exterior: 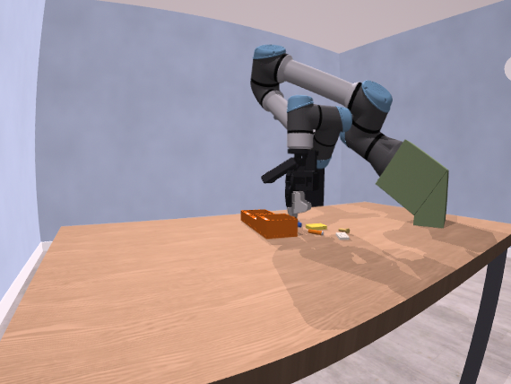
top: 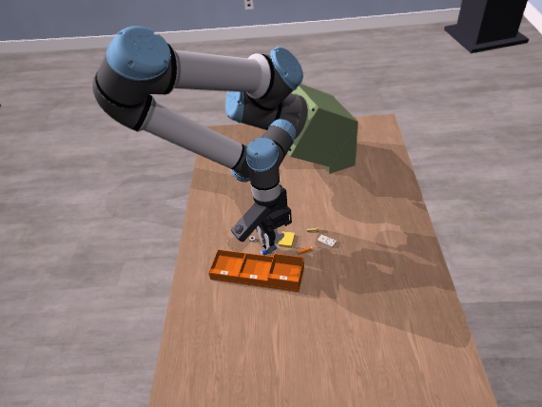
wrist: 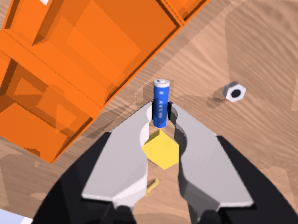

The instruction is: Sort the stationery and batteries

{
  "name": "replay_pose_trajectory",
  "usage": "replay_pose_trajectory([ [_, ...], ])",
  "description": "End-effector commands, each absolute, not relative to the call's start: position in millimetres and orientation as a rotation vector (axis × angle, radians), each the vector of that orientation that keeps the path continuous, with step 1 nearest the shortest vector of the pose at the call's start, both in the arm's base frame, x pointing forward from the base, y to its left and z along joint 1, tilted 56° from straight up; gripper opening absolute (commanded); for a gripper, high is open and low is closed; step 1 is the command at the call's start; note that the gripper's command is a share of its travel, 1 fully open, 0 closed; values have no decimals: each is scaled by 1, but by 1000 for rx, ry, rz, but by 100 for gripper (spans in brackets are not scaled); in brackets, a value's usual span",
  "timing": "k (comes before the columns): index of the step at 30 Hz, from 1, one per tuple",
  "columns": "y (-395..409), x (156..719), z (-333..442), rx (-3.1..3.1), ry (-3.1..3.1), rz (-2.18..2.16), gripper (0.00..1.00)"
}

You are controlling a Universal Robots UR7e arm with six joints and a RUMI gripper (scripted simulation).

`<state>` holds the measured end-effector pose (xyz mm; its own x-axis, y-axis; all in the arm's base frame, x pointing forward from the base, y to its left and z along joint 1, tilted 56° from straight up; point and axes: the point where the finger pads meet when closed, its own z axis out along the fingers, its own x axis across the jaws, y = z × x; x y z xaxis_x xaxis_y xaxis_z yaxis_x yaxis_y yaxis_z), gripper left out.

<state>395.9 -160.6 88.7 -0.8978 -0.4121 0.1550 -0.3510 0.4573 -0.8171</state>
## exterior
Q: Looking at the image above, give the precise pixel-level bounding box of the white domino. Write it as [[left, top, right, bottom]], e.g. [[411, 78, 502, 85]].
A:
[[336, 232, 350, 240]]

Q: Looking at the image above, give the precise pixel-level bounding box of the orange rack of bins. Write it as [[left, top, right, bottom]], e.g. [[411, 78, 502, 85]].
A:
[[241, 209, 298, 239]]

